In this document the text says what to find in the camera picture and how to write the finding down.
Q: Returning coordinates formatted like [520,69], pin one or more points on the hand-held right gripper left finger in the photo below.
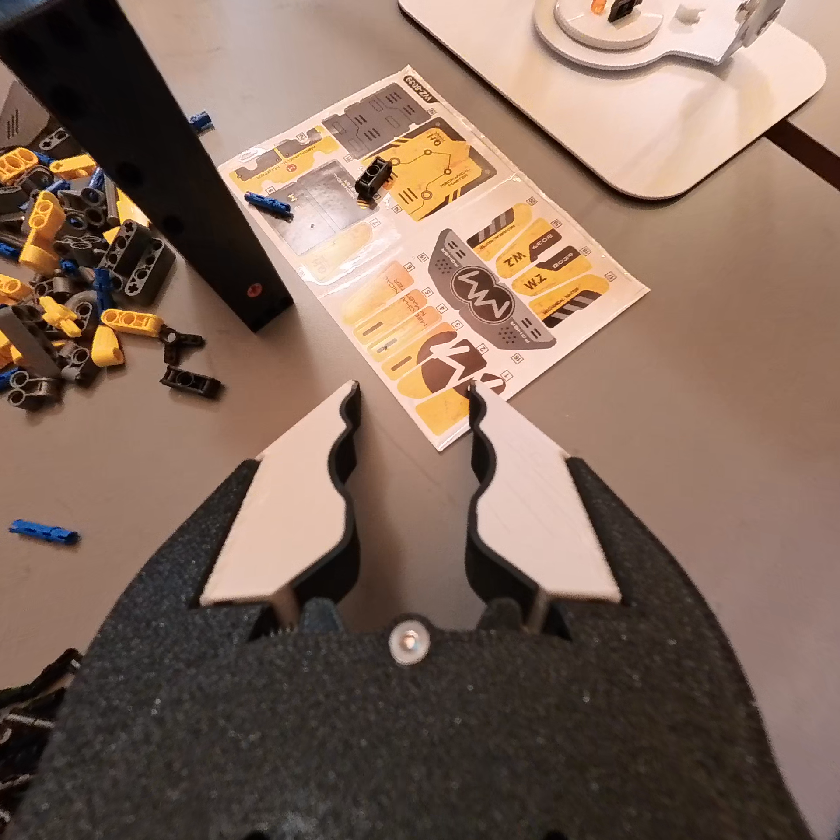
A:
[282,512]

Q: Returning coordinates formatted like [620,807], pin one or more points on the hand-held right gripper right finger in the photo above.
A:
[544,518]

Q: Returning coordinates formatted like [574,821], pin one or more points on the black connector brick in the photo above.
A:
[373,178]
[190,382]
[172,338]

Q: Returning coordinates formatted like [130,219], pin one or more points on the blue connector pin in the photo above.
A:
[43,531]
[268,203]
[200,121]

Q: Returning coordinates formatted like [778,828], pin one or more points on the yellow grey sticker sheet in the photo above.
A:
[420,262]

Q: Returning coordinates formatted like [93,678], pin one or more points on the heap of black tread links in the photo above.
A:
[26,709]

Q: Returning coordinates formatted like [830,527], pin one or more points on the pile of building bricks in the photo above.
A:
[46,210]

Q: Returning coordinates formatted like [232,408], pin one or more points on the white base board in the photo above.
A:
[656,131]

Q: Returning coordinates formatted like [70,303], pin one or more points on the black perforated block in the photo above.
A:
[131,131]

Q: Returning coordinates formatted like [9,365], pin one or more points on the grey box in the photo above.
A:
[19,121]

